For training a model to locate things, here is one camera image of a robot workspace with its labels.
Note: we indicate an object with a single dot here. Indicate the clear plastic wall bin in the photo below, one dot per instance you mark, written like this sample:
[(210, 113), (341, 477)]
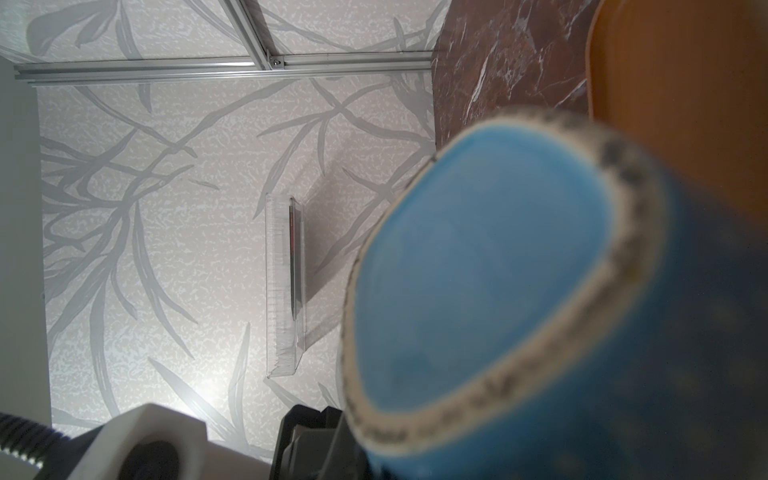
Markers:
[(285, 285)]

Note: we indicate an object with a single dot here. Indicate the blue dotted floral mug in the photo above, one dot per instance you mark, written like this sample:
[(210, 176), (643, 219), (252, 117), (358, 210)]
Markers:
[(546, 300)]

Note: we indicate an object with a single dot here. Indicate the orange rectangular tray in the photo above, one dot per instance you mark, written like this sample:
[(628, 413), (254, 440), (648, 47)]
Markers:
[(688, 80)]

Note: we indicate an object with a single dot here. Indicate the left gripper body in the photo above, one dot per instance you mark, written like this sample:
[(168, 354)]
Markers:
[(317, 444)]

